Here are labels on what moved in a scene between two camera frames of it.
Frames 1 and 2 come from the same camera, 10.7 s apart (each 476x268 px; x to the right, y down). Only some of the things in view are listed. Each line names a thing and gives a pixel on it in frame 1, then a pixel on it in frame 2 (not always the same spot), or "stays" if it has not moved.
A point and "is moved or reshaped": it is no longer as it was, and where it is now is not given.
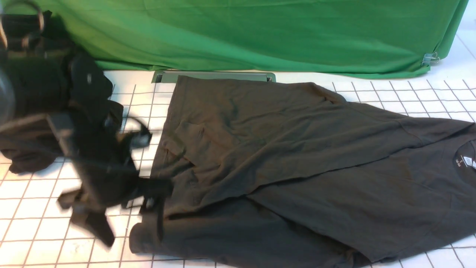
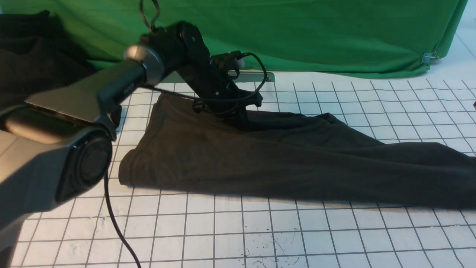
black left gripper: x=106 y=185 -> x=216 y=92
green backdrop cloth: x=362 y=38 stays
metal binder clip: x=428 y=58 stays
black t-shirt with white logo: x=269 y=174 is moved or reshaped
